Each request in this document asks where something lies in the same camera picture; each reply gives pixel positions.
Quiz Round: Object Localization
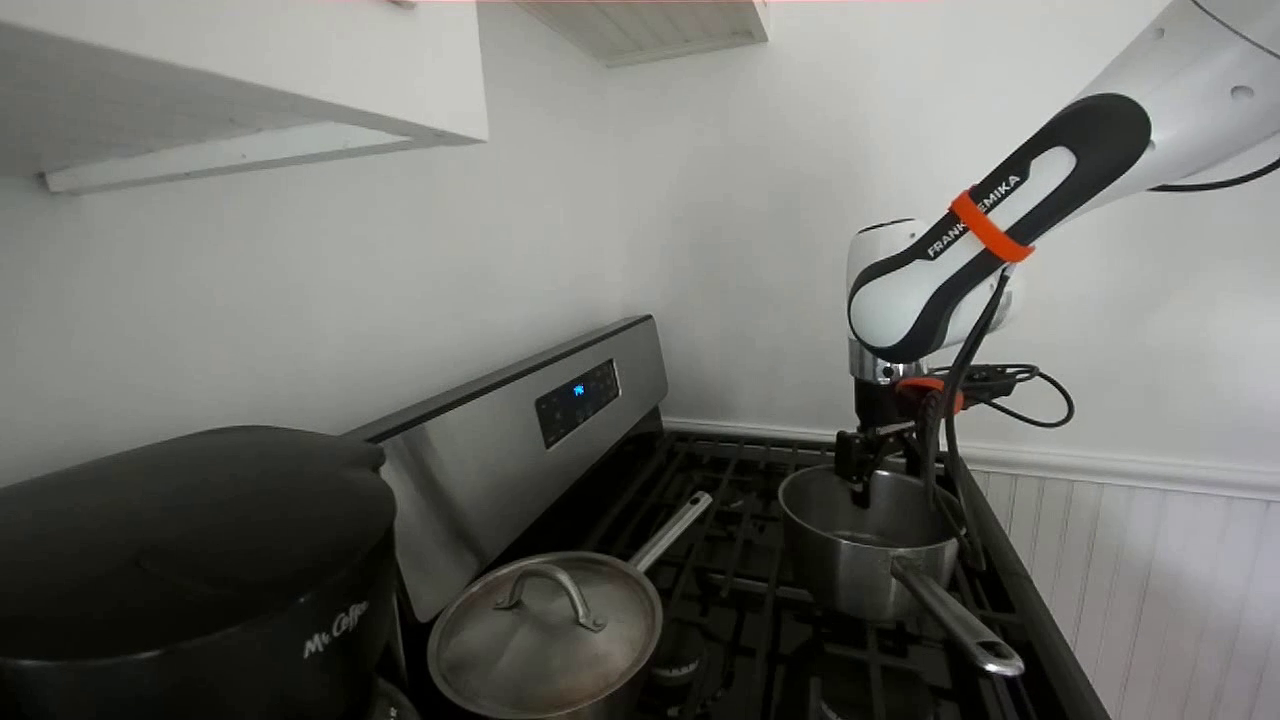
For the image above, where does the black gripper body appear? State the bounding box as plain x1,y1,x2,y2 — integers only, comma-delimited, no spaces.
835,381,935,451

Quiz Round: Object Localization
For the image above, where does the stainless gas stove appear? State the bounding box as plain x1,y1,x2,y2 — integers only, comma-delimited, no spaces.
346,310,1116,720

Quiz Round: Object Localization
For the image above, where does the white range hood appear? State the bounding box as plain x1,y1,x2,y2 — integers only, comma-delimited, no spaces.
514,0,771,70

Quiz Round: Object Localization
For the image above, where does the black coffee maker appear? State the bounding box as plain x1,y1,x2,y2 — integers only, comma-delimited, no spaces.
0,425,398,720

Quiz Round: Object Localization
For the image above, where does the wrist camera with orange mount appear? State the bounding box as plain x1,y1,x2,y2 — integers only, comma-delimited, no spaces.
890,363,1021,420

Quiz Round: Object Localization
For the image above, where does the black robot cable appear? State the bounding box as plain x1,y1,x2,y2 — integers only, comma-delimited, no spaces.
917,155,1280,536

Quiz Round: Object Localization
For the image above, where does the steel saucepan with long handle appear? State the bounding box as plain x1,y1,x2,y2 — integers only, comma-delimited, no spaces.
555,489,715,720

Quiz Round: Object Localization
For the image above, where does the white wall cabinet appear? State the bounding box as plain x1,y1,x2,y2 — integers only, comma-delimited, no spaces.
0,0,490,200

